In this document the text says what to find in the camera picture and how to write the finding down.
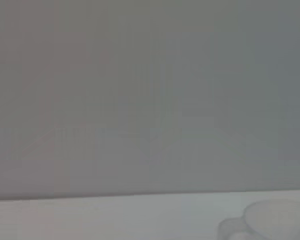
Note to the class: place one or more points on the clear plastic measuring cup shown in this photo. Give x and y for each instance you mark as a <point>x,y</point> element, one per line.
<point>265,212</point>

